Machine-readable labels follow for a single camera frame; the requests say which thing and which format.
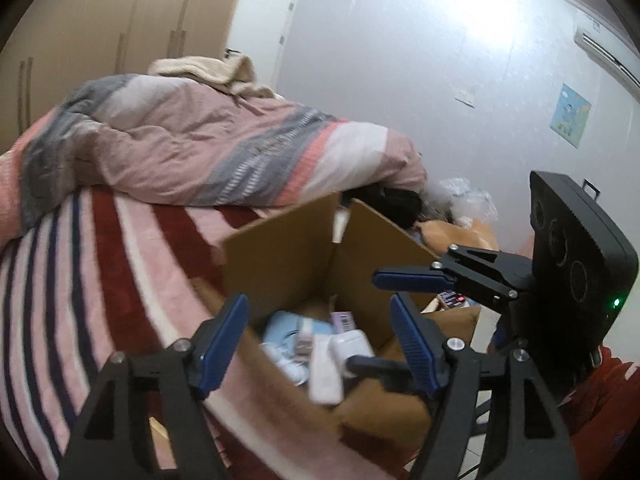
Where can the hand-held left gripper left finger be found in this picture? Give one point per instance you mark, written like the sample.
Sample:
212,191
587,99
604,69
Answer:
222,340

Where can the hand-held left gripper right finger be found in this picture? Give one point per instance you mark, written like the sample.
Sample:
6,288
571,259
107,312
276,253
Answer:
415,345

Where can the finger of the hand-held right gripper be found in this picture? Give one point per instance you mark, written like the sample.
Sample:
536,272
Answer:
375,366
405,279

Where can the white earbuds case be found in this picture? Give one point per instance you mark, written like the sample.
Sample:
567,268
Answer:
352,347

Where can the white rectangular bar case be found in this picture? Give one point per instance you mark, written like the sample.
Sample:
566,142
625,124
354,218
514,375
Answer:
325,375

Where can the purple box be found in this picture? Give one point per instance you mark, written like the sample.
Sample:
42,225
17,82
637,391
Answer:
342,321

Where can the blue square box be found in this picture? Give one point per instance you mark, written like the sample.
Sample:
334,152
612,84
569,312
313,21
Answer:
285,332

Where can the tape dispenser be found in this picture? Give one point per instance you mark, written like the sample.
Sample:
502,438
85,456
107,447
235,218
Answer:
304,342

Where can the cardboard box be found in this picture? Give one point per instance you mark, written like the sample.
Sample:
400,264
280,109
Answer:
290,260

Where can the dark red packet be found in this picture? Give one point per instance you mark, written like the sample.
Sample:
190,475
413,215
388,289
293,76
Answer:
457,301

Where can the tan paper bag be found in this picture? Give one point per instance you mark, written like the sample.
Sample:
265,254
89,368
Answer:
450,232

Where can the black bag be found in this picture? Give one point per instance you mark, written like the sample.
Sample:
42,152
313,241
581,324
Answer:
395,202

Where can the clear plastic bags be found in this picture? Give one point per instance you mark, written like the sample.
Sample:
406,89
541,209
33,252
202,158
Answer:
465,195

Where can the striped plush blanket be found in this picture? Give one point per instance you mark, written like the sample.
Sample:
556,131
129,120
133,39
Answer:
100,270

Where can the pink and grey quilt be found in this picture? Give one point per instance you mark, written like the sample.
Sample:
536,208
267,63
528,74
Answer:
200,150

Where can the white air conditioner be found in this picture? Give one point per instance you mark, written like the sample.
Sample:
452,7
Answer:
600,42

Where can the beige fleece blanket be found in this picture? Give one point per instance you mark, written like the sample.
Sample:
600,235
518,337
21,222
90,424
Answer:
210,70

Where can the white door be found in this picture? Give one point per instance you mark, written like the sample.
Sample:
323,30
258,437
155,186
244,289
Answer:
260,25

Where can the wooden wardrobe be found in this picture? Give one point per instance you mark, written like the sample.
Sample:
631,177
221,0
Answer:
100,20

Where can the blue wall poster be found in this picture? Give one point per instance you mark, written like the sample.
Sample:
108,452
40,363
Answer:
570,115

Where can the white wall socket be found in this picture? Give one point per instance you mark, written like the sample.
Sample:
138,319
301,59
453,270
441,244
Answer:
467,97

